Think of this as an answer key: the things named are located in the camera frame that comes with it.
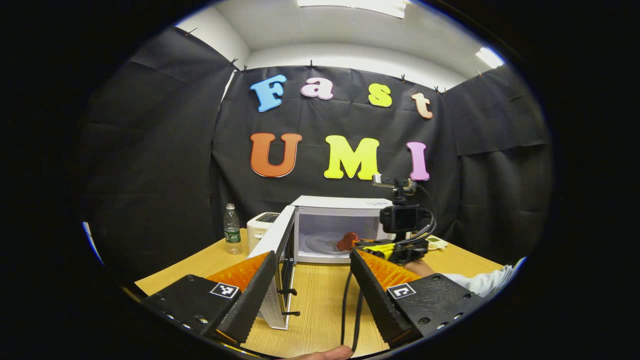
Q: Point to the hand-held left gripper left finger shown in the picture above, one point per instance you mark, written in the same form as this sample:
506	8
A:
250	305

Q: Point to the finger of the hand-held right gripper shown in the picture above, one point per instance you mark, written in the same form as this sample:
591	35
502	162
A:
380	248

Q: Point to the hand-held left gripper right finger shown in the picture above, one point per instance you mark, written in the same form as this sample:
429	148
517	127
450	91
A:
380	305

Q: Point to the brown meat piece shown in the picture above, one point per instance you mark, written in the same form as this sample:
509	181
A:
346	241

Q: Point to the white microwave oven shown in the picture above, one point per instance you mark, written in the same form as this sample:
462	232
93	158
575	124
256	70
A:
340	204

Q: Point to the white divided condiment dish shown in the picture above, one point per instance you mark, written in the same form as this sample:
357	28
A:
437	244

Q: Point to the glass turntable plate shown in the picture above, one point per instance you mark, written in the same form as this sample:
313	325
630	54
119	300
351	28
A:
320	246

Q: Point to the clear plastic water bottle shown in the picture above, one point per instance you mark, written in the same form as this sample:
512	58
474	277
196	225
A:
232	235

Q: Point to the white toaster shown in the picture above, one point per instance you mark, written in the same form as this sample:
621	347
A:
257	227

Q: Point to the black backdrop cloth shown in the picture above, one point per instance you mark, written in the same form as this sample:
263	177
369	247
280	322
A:
150	175

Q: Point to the small ceiling light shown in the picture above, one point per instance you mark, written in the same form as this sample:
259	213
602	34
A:
490	57

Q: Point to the long ceiling light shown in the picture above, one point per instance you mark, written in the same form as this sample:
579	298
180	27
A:
355	6

